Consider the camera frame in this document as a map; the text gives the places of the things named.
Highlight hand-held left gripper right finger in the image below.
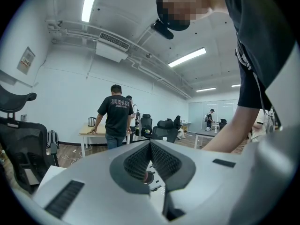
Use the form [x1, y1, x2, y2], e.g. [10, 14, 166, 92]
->
[150, 139, 253, 225]

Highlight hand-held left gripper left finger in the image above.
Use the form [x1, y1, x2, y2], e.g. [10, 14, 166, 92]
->
[32, 139, 165, 225]

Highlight white plastic basket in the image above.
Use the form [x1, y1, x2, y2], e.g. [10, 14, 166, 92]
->
[146, 160, 166, 210]

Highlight pink cup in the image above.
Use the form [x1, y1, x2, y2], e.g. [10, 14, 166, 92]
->
[143, 170, 155, 185]

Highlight person's right forearm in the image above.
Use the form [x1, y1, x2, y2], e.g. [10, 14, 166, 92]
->
[201, 105, 261, 153]

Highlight dark top desk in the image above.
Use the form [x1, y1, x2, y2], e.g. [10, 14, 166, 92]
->
[194, 125, 222, 150]

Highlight wooden table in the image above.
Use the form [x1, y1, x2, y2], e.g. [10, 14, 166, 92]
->
[78, 122, 132, 158]

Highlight grey backpack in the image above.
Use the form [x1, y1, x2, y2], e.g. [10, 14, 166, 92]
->
[46, 129, 60, 149]

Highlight black headrest office chair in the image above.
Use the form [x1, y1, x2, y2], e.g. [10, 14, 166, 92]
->
[0, 83, 61, 195]

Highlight white air conditioner unit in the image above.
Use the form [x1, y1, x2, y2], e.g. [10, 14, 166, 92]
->
[95, 31, 131, 63]

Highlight white ceiling pipes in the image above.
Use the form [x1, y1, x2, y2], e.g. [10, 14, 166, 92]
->
[46, 20, 193, 99]

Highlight person's black clothing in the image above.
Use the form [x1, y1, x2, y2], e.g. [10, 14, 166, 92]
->
[221, 0, 296, 110]

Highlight person's head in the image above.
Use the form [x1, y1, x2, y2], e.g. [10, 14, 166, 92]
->
[156, 0, 229, 31]

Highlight white strap harness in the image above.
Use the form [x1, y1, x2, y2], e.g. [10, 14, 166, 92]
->
[235, 40, 267, 114]

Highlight wall electrical panel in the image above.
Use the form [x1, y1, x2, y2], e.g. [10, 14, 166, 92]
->
[16, 46, 36, 75]

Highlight black head-worn camera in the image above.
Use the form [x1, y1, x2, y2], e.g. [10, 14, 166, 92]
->
[150, 19, 175, 40]

